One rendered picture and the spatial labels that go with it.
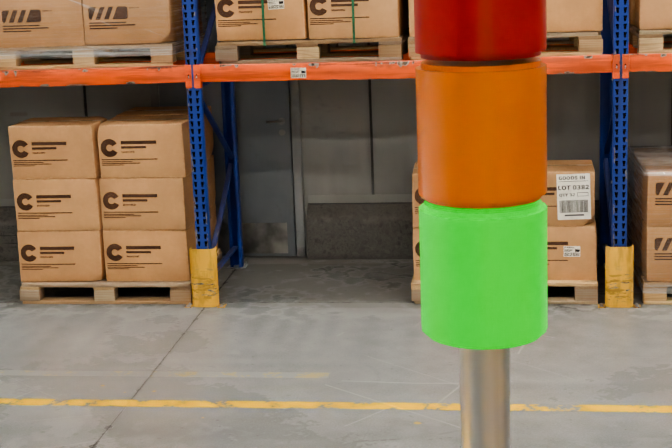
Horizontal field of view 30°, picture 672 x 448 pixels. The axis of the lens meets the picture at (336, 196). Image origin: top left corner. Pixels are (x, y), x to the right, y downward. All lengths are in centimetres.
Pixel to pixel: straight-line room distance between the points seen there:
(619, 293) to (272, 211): 284
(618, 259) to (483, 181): 765
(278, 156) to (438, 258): 901
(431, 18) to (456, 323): 12
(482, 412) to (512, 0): 16
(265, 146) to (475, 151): 903
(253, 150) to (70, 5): 197
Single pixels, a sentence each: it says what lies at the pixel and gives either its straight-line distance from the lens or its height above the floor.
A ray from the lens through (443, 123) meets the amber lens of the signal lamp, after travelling 47.
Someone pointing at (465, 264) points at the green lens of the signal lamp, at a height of 219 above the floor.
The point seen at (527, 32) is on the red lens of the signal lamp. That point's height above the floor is 228.
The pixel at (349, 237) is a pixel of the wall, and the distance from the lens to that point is 944.
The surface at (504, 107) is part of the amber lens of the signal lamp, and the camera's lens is 46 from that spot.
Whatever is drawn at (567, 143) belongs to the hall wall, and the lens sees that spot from 940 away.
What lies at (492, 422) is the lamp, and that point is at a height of 213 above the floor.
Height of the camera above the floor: 231
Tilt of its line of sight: 11 degrees down
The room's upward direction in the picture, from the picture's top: 2 degrees counter-clockwise
